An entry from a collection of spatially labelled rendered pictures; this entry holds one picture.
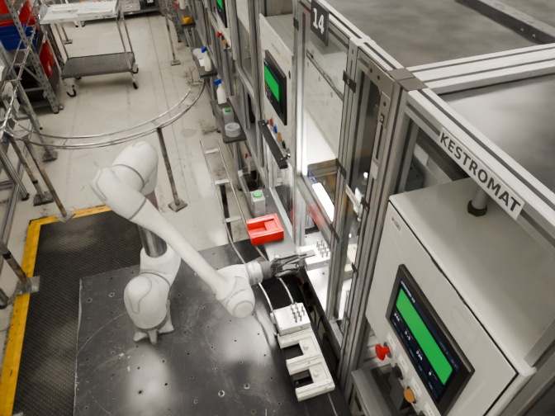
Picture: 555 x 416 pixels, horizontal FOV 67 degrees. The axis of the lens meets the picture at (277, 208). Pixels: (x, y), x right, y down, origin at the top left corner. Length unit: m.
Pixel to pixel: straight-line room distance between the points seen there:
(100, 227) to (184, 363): 1.93
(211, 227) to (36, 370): 1.49
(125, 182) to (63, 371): 1.68
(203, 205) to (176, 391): 2.00
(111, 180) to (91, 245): 2.06
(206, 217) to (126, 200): 2.02
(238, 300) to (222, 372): 0.50
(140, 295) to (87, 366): 0.41
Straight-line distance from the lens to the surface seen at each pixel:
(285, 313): 1.77
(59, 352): 3.07
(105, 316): 2.23
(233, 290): 1.55
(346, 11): 1.28
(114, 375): 2.06
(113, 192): 1.53
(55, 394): 2.93
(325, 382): 1.69
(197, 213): 3.56
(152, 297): 1.92
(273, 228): 2.03
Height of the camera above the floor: 2.42
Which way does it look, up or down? 43 degrees down
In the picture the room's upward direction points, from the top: 2 degrees counter-clockwise
